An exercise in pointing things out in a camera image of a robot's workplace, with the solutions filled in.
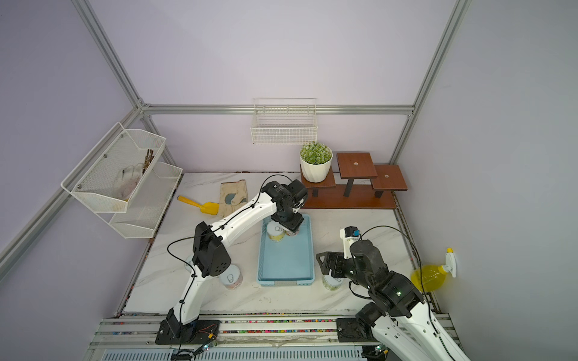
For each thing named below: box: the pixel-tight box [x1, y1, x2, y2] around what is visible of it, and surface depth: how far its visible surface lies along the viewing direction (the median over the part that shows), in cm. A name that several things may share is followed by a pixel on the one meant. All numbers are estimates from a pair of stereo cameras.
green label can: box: [322, 275, 344, 292], surface depth 82 cm
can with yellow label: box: [266, 220, 286, 243], surface depth 94 cm
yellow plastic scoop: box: [176, 194, 220, 216], surface depth 107 cm
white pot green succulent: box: [299, 141, 334, 183], surface depth 90 cm
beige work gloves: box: [219, 179, 249, 218], surface depth 113 cm
